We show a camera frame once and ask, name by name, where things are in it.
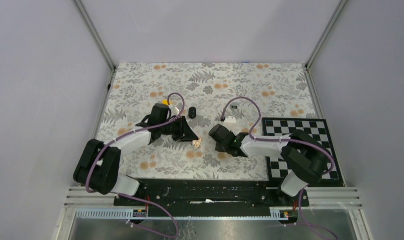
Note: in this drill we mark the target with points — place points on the yellow small object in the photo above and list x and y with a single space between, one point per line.
166 102

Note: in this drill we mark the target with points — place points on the left aluminium frame post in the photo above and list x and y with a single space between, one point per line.
91 28

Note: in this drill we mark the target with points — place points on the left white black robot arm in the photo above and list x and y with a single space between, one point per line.
98 166

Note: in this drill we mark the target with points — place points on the right aluminium frame post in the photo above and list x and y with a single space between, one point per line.
329 27

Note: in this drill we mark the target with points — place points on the floral patterned table mat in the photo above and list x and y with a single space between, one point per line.
267 89

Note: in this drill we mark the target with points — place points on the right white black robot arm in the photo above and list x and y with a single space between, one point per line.
304 156

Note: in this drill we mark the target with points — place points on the aluminium frame post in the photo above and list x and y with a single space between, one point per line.
91 28
329 27

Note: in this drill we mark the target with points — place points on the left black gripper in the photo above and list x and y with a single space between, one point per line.
184 133

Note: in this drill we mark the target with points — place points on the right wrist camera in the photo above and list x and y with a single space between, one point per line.
230 120

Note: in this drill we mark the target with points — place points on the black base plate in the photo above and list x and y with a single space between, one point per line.
217 198

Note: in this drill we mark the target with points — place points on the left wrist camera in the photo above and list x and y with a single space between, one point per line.
177 108

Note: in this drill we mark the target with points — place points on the black white checkerboard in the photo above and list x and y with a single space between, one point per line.
316 128

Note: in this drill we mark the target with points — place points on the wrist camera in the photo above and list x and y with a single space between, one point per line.
177 108
230 120

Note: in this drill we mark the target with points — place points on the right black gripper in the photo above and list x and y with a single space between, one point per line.
219 148

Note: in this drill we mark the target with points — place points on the pink round small object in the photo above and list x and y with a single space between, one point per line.
196 143

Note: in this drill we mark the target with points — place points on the black earbud charging case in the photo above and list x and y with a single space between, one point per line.
192 112

